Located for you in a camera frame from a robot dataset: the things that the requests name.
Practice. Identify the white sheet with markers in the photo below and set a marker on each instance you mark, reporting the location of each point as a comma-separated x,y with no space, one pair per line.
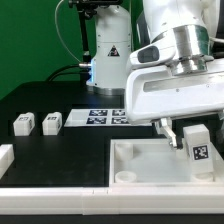
96,117

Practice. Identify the black camera stand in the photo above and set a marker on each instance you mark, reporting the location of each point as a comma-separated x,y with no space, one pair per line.
87,9

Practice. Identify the white square table top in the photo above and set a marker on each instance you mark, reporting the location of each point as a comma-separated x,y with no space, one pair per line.
149,162

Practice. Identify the white U-shaped fence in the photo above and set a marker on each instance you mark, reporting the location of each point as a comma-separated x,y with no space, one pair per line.
199,198

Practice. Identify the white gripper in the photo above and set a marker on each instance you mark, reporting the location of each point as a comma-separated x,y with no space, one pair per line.
153,93

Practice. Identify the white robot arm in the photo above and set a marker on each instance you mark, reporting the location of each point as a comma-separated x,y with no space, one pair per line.
174,75

